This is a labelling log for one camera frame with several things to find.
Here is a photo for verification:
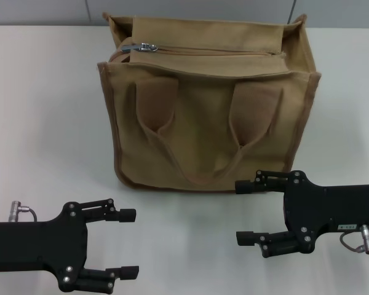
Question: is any gripper cable with connector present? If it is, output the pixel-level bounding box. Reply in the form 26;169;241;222
340;224;369;256
7;200;38;222

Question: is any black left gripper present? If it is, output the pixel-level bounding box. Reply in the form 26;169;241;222
0;201;140;293

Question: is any left gripper cable with connector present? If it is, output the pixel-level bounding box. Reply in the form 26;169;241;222
7;200;38;222

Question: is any silver metal zipper pull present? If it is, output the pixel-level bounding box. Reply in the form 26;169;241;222
120;42;158;53

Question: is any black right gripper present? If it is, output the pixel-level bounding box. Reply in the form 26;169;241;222
234;169;369;259

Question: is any khaki canvas food bag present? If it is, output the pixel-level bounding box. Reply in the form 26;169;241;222
97;11;322;194

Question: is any right gripper cable with connector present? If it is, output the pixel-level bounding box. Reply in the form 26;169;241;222
340;224;369;256

